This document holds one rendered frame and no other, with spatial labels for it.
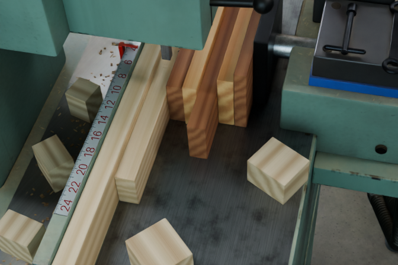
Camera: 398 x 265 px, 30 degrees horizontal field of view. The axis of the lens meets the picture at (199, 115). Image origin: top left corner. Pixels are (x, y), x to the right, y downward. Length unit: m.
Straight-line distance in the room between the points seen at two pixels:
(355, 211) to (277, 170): 1.11
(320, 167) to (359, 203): 1.04
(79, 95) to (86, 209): 0.26
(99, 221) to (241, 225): 0.13
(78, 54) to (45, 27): 0.32
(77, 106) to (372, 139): 0.36
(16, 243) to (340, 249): 1.07
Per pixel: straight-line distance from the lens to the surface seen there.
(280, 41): 0.77
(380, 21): 0.75
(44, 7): 0.69
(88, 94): 0.91
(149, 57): 0.78
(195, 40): 0.70
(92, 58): 1.01
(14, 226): 0.81
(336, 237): 1.76
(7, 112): 0.87
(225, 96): 0.74
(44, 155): 0.86
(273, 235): 0.70
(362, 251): 1.75
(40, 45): 0.72
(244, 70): 0.72
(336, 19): 0.75
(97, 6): 0.71
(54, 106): 0.96
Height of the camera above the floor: 1.50
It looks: 50 degrees down
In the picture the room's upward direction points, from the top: 4 degrees counter-clockwise
